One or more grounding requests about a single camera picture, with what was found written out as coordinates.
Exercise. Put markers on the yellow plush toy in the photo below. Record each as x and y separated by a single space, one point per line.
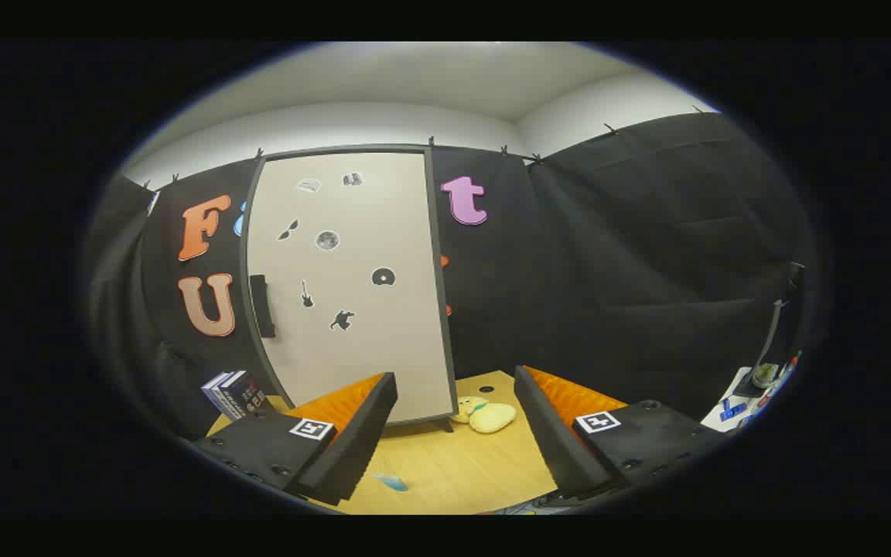
484 415

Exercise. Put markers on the black backdrop cloth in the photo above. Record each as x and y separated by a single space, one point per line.
608 271

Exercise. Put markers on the grey cabinet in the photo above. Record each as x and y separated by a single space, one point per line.
435 232

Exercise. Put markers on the white side table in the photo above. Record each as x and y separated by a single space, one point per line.
716 418

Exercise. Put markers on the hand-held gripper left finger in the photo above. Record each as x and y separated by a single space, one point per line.
353 449

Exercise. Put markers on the small blue tool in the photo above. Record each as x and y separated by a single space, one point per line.
732 408

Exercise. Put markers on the blue and white tube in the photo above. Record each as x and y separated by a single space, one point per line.
393 482

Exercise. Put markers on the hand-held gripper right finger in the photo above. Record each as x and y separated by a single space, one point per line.
554 441

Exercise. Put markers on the blue spine book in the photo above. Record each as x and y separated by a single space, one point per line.
210 396
223 396

